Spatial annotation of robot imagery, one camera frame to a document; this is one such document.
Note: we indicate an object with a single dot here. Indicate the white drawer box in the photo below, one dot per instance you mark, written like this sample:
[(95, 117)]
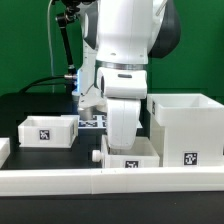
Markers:
[(141, 155), (48, 131)]

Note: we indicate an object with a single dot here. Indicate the white fiducial marker sheet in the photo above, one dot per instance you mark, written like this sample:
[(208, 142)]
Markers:
[(97, 122)]

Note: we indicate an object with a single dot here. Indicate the white front drawer box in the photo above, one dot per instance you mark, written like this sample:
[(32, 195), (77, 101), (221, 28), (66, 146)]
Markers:
[(141, 155)]

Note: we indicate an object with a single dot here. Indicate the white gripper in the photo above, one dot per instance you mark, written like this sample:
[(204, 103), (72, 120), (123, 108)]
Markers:
[(122, 121)]

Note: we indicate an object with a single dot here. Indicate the white drawer cabinet frame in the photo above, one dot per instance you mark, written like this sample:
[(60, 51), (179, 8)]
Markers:
[(186, 130)]

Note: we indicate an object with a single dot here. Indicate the white fence rail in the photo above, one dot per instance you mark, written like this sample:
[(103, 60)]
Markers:
[(4, 150), (110, 180)]

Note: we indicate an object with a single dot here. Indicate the white rear drawer box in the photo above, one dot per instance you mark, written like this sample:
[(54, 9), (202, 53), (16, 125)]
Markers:
[(48, 131)]

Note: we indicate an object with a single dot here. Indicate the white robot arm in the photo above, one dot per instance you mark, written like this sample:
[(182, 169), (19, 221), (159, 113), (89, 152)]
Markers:
[(119, 37)]

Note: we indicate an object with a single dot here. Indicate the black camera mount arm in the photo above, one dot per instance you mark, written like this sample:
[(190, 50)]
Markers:
[(63, 19)]

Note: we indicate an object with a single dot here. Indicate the white left fence rail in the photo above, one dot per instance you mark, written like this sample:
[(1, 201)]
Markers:
[(4, 150)]

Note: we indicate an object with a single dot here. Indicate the white front fence rail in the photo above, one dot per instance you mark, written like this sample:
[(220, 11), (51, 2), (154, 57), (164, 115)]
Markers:
[(110, 180)]

